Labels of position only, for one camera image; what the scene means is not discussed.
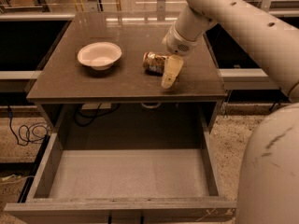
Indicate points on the white gripper with vents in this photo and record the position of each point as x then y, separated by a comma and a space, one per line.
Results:
177, 45

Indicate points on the crushed orange soda can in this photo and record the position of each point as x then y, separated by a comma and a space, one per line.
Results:
154, 62

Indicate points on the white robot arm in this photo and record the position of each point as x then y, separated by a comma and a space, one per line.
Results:
268, 187

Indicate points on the open grey top drawer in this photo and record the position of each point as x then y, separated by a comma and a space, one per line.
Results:
133, 166

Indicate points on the grey cabinet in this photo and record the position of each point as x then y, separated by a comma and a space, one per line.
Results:
127, 78

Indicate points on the white paper bowl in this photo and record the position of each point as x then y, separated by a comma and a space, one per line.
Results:
100, 55

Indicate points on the white power strip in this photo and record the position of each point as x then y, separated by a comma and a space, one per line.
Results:
96, 106

